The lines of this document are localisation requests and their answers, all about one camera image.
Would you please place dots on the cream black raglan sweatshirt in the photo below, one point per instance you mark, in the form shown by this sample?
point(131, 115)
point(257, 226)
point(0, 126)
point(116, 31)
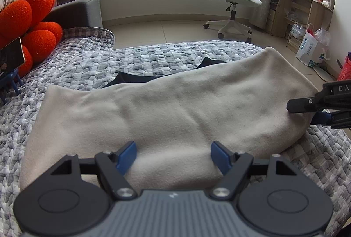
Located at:
point(173, 120)

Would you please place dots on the blue stool phone stand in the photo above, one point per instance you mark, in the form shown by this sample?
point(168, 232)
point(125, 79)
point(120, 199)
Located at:
point(11, 79)

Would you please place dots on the smartphone playing video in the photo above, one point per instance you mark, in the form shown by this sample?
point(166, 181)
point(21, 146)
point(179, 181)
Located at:
point(12, 57)

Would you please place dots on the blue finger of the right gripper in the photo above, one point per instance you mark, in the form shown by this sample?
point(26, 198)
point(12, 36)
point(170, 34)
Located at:
point(325, 118)
point(305, 105)

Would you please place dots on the white blue paper bag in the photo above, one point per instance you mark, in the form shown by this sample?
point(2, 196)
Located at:
point(314, 48)

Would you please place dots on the wooden desk shelf unit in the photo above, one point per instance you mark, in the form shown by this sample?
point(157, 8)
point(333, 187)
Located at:
point(289, 18)

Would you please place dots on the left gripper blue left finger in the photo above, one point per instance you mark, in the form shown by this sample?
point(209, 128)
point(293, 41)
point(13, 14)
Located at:
point(125, 157)

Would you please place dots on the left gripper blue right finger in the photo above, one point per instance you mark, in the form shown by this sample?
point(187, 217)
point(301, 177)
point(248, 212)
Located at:
point(222, 157)

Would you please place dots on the red flower plush cushion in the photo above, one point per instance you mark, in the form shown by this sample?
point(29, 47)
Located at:
point(25, 19)

